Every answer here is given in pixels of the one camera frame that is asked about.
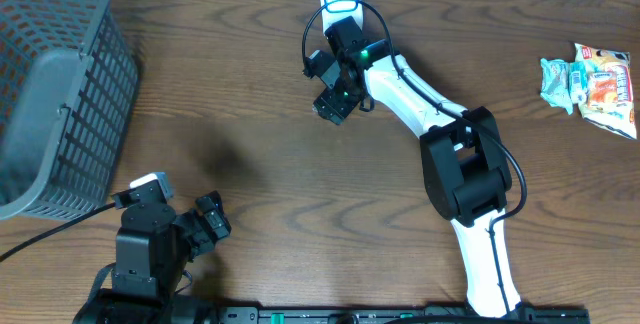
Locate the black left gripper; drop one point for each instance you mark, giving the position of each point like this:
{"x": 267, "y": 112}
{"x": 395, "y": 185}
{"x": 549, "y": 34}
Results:
{"x": 209, "y": 219}

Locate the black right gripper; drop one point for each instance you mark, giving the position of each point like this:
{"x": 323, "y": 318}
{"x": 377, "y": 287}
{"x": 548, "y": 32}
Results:
{"x": 330, "y": 106}

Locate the light green tissue pack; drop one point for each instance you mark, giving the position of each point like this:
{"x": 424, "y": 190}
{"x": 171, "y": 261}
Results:
{"x": 555, "y": 85}

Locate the teal Kleenex tissue pack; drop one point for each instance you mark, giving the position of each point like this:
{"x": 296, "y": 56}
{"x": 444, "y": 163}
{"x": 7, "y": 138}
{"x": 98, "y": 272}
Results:
{"x": 578, "y": 82}

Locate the orange Kleenex tissue pack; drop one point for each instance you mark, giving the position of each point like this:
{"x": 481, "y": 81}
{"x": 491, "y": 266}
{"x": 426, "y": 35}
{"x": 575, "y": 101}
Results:
{"x": 602, "y": 91}

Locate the yellow wet wipes pack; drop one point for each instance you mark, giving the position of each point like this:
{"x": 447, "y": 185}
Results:
{"x": 621, "y": 120}

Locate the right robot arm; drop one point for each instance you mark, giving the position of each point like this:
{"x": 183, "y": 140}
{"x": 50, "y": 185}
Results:
{"x": 465, "y": 170}

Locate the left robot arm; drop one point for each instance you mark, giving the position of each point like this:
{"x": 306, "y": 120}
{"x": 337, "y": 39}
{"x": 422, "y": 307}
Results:
{"x": 153, "y": 246}

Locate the grey plastic mesh basket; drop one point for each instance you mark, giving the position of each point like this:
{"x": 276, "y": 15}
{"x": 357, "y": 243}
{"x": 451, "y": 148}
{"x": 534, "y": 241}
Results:
{"x": 69, "y": 82}

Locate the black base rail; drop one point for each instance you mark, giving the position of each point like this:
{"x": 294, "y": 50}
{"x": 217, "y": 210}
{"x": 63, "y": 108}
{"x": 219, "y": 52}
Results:
{"x": 363, "y": 315}

